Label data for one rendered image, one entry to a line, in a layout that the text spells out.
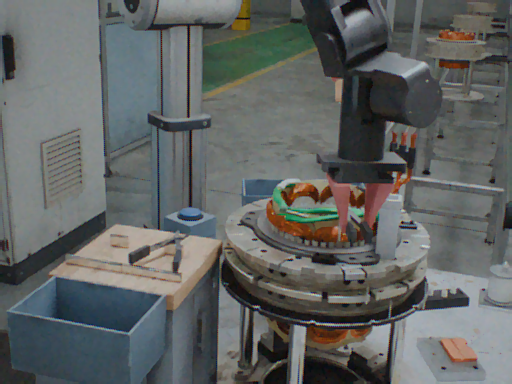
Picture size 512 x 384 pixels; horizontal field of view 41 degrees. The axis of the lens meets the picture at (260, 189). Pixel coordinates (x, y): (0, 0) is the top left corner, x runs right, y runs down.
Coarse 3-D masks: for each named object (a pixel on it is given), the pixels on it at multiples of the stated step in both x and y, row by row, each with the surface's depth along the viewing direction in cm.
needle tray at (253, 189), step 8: (248, 184) 139; (256, 184) 139; (264, 184) 139; (272, 184) 139; (352, 184) 140; (360, 184) 139; (248, 192) 140; (256, 192) 140; (264, 192) 140; (272, 192) 140; (248, 200) 129; (256, 200) 129
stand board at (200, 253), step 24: (96, 240) 106; (144, 240) 107; (192, 240) 108; (216, 240) 108; (144, 264) 99; (168, 264) 99; (192, 264) 99; (144, 288) 92; (168, 288) 92; (192, 288) 97
